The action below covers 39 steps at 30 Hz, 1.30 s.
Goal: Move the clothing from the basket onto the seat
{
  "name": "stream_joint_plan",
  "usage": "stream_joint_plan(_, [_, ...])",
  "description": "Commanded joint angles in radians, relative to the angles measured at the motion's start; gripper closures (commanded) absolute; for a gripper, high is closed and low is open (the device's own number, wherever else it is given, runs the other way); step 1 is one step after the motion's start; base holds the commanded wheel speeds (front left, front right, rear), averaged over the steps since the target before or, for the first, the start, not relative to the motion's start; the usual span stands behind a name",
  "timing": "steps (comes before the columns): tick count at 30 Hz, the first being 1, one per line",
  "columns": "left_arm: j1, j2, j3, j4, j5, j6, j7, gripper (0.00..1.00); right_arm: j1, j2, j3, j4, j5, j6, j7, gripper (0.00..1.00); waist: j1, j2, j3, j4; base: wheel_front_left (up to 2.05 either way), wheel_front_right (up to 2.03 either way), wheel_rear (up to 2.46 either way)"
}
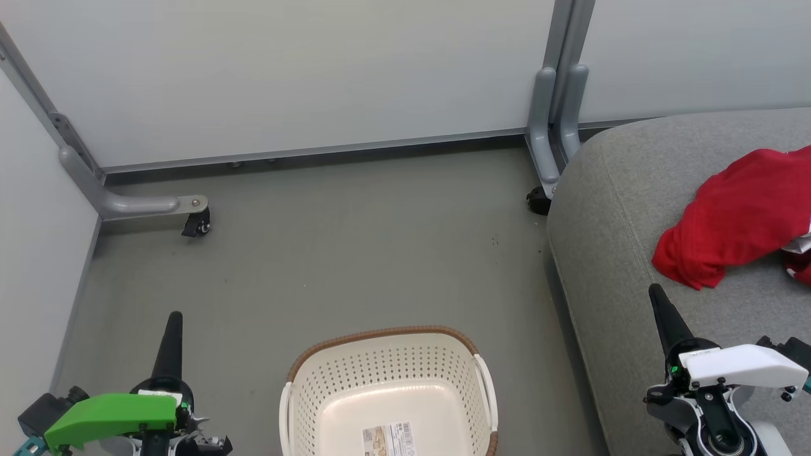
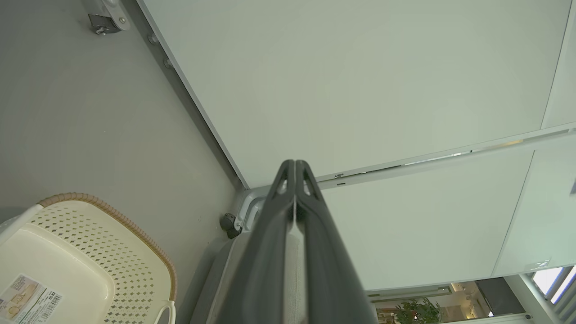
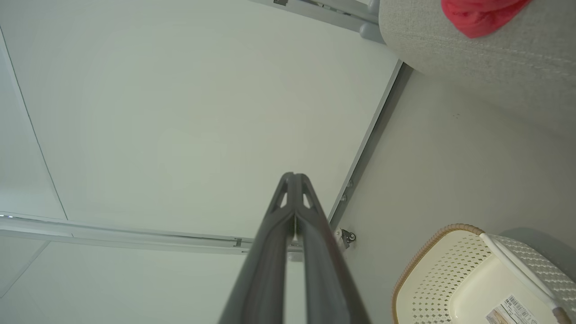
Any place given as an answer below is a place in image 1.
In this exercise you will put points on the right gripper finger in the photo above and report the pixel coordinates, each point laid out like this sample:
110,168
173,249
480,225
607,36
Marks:
668,323

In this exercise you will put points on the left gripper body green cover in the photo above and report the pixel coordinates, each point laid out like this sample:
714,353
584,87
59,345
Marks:
108,415

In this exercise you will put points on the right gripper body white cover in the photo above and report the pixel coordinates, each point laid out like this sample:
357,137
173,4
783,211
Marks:
741,367

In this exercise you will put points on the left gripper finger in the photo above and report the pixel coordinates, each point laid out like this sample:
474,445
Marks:
170,348

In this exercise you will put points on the red garment with white print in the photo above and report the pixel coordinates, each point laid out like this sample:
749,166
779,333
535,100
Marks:
735,215

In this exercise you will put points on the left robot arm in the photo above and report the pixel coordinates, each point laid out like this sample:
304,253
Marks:
212,445

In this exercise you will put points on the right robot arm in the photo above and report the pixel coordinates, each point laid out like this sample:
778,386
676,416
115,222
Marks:
719,424

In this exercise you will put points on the cream perforated laundry basket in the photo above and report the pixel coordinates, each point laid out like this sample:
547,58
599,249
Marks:
386,392

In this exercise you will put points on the grey fabric sofa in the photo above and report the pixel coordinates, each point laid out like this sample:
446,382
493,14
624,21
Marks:
627,209

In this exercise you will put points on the black caster wheel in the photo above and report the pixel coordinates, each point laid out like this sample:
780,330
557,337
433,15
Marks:
538,201
197,225

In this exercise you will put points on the long grey partition foot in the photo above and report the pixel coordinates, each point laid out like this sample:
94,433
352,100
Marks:
139,204

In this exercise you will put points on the white side partition panel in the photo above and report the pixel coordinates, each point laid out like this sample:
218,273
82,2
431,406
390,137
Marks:
38,253

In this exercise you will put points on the grey curved partition foot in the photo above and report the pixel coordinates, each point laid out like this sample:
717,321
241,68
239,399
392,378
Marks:
572,107
542,133

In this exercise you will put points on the paper label sticker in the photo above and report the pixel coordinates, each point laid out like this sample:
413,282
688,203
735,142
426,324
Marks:
388,440

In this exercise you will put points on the narrow white partition panel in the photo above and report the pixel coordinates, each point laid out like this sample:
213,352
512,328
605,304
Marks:
697,57

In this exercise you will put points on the wide white partition panel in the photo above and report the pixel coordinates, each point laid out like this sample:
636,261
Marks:
285,69

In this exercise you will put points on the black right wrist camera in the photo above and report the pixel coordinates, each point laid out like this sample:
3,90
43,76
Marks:
795,349

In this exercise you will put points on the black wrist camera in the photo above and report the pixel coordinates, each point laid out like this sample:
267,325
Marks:
795,349
44,410

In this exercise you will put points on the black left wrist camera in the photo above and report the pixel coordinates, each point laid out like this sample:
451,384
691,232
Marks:
44,410

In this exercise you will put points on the grey corner post with bracket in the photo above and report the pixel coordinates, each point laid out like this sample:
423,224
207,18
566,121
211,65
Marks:
57,120

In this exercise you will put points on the grey vertical partition post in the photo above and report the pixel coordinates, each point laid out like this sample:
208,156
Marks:
568,31

